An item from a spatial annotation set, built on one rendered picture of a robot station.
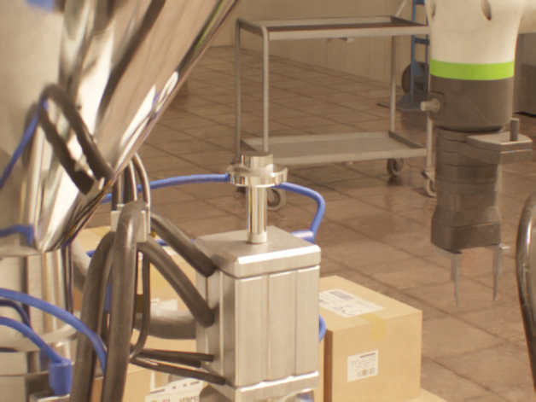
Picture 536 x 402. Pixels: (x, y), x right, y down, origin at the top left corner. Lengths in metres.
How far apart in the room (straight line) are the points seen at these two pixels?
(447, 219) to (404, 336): 2.21
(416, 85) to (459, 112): 7.92
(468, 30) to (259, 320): 0.87
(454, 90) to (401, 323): 2.26
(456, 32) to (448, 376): 3.00
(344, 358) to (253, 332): 2.98
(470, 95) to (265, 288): 0.88
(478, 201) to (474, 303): 3.59
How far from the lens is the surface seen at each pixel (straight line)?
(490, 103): 1.51
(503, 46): 1.51
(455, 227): 1.54
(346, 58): 10.65
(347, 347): 3.63
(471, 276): 5.47
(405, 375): 3.79
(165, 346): 3.35
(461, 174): 1.53
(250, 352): 0.65
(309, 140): 6.95
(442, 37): 1.50
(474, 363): 4.54
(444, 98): 1.51
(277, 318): 0.65
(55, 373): 0.60
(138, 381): 3.34
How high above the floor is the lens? 1.59
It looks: 14 degrees down
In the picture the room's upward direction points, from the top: straight up
